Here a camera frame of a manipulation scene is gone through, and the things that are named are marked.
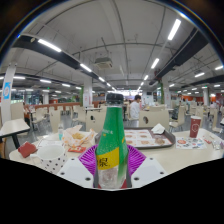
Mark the red paper cup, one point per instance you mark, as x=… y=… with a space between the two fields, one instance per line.
x=195 y=126

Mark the white printed paper sheet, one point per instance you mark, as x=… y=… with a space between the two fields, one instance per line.
x=46 y=143

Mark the grey food tray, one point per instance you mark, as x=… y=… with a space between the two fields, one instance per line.
x=150 y=138

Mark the ceiling air conditioner unit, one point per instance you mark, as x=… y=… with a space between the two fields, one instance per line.
x=103 y=63

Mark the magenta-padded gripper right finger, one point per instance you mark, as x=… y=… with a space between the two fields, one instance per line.
x=148 y=172

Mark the red pouch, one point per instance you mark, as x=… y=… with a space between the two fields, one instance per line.
x=27 y=149

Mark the ceiling tube lights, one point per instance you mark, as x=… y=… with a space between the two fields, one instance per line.
x=49 y=45

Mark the white black-dotted mug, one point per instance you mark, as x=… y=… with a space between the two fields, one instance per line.
x=50 y=158

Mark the printed paper flyer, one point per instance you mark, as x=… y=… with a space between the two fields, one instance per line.
x=190 y=143

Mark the white cafeteria table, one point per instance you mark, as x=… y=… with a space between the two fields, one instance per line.
x=11 y=126

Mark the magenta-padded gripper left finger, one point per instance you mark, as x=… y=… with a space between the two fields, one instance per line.
x=75 y=172

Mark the clear plastic wrapper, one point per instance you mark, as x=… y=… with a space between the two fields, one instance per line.
x=215 y=144

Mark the flat red paper packet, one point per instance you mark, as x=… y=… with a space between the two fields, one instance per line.
x=76 y=149

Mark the crumpled food wrapper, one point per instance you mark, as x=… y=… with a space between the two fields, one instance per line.
x=78 y=136

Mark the beige cafeteria chairs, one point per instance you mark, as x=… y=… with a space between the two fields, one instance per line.
x=95 y=120

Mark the blue square sign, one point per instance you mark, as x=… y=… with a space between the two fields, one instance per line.
x=7 y=90

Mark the green drink bottle yellow label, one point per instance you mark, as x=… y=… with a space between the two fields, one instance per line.
x=111 y=143

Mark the small teal bottle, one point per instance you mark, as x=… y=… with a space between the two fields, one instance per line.
x=60 y=133

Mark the white crumpled napkin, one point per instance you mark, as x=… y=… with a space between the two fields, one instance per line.
x=158 y=129

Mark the person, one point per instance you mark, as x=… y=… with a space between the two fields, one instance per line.
x=134 y=111

